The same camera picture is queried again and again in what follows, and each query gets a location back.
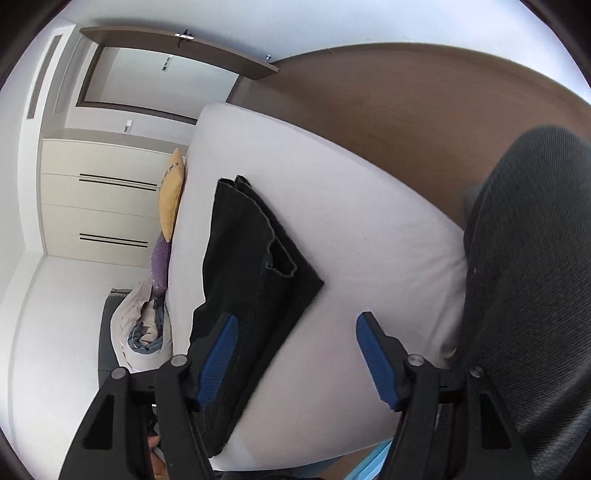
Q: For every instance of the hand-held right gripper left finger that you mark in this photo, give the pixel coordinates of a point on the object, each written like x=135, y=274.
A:
x=217, y=355

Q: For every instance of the rolled beige duvet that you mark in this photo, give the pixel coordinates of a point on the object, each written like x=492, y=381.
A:
x=138, y=332

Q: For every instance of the white wall switch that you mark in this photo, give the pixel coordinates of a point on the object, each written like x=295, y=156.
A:
x=129, y=126

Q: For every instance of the brown door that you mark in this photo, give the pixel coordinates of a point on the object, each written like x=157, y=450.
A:
x=207, y=48

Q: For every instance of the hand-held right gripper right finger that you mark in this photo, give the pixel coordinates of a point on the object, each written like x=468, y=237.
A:
x=378, y=360

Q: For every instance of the ceiling air vent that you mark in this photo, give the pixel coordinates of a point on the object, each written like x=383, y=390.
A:
x=44, y=76

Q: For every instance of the purple pillow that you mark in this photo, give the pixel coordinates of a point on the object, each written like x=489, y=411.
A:
x=160, y=263

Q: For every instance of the yellow pillow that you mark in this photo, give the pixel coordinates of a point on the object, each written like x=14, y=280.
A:
x=171, y=194

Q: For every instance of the brown door frame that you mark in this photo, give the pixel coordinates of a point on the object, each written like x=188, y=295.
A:
x=83, y=74

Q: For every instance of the black pants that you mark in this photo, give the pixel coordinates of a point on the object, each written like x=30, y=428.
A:
x=249, y=258

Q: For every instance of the cream wardrobe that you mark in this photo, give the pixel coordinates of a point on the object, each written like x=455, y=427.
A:
x=92, y=207

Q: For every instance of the white hallway switch panel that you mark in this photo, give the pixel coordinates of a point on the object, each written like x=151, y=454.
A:
x=166, y=63

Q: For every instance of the light blue object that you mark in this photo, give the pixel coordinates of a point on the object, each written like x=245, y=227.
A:
x=369, y=461

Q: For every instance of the person's left hand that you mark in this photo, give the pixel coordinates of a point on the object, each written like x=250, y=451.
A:
x=156, y=454

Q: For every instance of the white bed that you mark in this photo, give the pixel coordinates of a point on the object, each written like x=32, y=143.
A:
x=369, y=230

